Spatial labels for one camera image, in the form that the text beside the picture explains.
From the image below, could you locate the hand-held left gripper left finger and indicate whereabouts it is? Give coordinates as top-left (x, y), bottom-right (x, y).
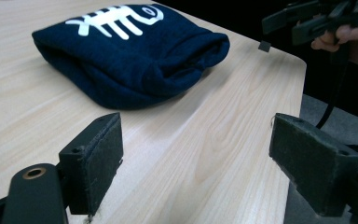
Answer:
top-left (58, 112), bottom-right (125, 217)

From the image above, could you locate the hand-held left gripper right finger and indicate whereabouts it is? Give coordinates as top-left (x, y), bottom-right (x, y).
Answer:
top-left (268, 112), bottom-right (358, 218)

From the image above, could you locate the small grey square piece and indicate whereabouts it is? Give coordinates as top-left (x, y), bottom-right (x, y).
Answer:
top-left (257, 39), bottom-right (272, 53)

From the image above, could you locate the folded navy garment white print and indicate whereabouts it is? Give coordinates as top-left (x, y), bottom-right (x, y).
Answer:
top-left (31, 3), bottom-right (231, 111)

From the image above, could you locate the black cable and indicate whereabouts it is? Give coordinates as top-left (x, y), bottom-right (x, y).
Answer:
top-left (314, 46), bottom-right (351, 131)

